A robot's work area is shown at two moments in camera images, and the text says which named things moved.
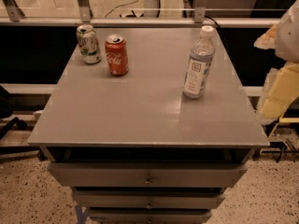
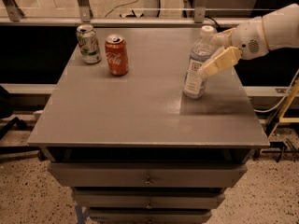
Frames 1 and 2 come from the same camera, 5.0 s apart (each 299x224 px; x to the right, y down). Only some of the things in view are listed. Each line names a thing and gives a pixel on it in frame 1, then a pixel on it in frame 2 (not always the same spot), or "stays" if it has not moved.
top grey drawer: x=144 y=175 stays
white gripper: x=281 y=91 to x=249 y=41
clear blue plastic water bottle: x=200 y=63 stays
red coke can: x=117 y=54 stays
